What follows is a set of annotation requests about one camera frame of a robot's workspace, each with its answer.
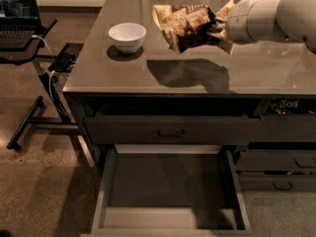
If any black smartphone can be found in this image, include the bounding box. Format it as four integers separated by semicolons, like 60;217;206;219
52;52;75;72

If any open middle drawer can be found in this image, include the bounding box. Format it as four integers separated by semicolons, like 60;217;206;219
80;146;253;237

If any black laptop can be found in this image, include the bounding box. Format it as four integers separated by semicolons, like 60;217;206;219
0;0;41;51

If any dark snack bag in drawer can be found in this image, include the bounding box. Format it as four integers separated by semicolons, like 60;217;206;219
267;99;316;115

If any white charging cable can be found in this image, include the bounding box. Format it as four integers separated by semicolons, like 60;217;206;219
31;34;68;117

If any right top drawer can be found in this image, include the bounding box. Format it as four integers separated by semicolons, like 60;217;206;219
255;112;316;142

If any black rolling laptop stand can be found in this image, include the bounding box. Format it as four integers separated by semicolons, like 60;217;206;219
0;16;85;151

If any brown sea salt chip bag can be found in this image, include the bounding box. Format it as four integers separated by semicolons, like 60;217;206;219
152;5;219;54

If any dark top drawer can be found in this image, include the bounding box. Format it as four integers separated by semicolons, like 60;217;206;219
84;97;260;145

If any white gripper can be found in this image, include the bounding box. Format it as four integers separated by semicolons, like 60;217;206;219
206;0;251;55

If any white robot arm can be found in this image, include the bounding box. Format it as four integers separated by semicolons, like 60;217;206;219
207;0;316;50

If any black shoe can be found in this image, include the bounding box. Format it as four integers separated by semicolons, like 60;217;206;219
0;230;11;237

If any white ceramic bowl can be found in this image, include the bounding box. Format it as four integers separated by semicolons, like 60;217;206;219
109;23;146;53

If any right bottom drawer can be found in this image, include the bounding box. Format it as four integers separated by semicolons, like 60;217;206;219
238;175;316;192

